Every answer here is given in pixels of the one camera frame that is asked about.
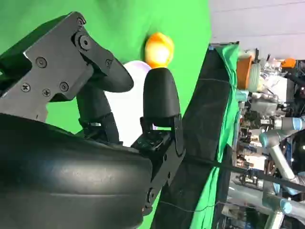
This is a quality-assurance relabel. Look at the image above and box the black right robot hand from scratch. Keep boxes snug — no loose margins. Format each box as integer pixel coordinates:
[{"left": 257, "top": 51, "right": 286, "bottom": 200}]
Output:
[{"left": 0, "top": 11, "right": 186, "bottom": 229}]

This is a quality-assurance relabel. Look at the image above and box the lilac plate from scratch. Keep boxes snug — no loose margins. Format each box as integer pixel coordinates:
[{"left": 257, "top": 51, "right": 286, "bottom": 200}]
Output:
[{"left": 103, "top": 60, "right": 158, "bottom": 146}]

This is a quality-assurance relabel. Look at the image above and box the black backdrop curtain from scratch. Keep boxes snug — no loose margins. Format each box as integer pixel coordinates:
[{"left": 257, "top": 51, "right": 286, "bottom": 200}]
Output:
[{"left": 152, "top": 43, "right": 240, "bottom": 229}]

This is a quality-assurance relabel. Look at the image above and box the orange and white bread roll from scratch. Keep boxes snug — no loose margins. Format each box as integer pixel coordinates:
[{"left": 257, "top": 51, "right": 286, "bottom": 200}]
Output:
[{"left": 144, "top": 32, "right": 174, "bottom": 70}]

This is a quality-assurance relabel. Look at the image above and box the green table cloth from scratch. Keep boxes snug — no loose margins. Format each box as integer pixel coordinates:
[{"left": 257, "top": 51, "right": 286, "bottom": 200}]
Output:
[{"left": 0, "top": 0, "right": 213, "bottom": 229}]

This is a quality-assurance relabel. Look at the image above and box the green hanging fabric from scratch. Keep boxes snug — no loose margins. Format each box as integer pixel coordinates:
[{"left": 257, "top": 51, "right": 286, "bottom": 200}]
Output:
[{"left": 190, "top": 44, "right": 241, "bottom": 229}]

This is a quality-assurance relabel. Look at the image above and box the orange storage box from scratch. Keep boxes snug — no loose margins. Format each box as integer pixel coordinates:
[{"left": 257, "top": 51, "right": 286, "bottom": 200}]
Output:
[{"left": 236, "top": 56, "right": 253, "bottom": 91}]

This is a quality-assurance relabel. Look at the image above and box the translucent plastic container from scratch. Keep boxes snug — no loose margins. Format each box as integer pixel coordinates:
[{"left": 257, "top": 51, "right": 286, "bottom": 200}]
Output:
[{"left": 248, "top": 62, "right": 263, "bottom": 92}]

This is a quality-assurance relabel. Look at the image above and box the small orange box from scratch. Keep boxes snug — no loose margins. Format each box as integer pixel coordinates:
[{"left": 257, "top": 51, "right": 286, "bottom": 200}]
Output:
[{"left": 280, "top": 58, "right": 296, "bottom": 69}]

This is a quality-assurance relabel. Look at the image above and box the black strap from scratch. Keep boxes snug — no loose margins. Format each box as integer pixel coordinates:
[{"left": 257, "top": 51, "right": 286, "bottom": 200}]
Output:
[{"left": 187, "top": 155, "right": 305, "bottom": 192}]

